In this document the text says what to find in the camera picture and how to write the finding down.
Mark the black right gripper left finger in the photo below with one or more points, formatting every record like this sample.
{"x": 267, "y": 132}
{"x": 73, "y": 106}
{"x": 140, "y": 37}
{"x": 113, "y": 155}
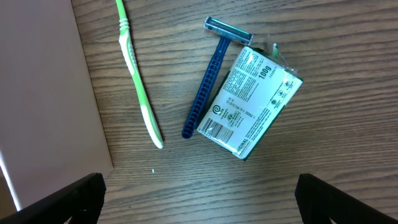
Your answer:
{"x": 78, "y": 203}

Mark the green white toothbrush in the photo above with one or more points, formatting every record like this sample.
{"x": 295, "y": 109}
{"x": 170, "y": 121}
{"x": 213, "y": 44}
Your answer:
{"x": 127, "y": 49}

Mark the green white soap bar pack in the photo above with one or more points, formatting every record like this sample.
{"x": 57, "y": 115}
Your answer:
{"x": 253, "y": 93}

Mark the blue disposable razor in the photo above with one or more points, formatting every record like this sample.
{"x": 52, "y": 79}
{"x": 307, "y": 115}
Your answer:
{"x": 227, "y": 34}

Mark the pink cardboard box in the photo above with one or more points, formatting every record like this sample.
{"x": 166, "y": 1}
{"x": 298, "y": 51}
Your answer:
{"x": 51, "y": 130}

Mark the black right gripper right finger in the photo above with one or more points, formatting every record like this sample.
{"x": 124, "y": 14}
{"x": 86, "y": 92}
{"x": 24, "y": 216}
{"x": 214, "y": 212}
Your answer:
{"x": 320, "y": 202}

